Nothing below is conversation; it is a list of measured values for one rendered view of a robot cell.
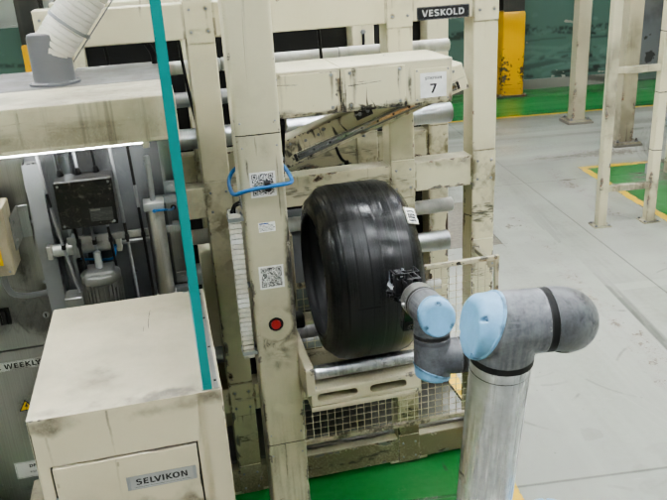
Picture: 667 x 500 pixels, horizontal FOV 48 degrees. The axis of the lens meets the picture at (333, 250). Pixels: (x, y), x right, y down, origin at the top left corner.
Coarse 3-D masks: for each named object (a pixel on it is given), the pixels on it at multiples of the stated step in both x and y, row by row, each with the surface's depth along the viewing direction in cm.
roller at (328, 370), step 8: (392, 352) 241; (400, 352) 241; (408, 352) 241; (344, 360) 238; (352, 360) 238; (360, 360) 238; (368, 360) 238; (376, 360) 238; (384, 360) 239; (392, 360) 239; (400, 360) 240; (408, 360) 240; (320, 368) 235; (328, 368) 235; (336, 368) 236; (344, 368) 236; (352, 368) 237; (360, 368) 237; (368, 368) 238; (376, 368) 239; (320, 376) 235; (328, 376) 236
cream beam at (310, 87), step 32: (288, 64) 248; (320, 64) 244; (352, 64) 240; (384, 64) 240; (416, 64) 243; (448, 64) 245; (288, 96) 236; (320, 96) 239; (352, 96) 241; (384, 96) 244; (416, 96) 246; (448, 96) 248
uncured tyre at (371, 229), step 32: (320, 192) 231; (352, 192) 227; (384, 192) 228; (320, 224) 222; (352, 224) 218; (384, 224) 219; (320, 256) 267; (352, 256) 215; (384, 256) 216; (416, 256) 219; (320, 288) 266; (352, 288) 215; (384, 288) 216; (320, 320) 252; (352, 320) 218; (384, 320) 220; (352, 352) 228
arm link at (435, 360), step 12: (456, 336) 190; (420, 348) 184; (432, 348) 183; (444, 348) 184; (456, 348) 185; (420, 360) 185; (432, 360) 184; (444, 360) 184; (456, 360) 185; (420, 372) 186; (432, 372) 185; (444, 372) 185; (456, 372) 187
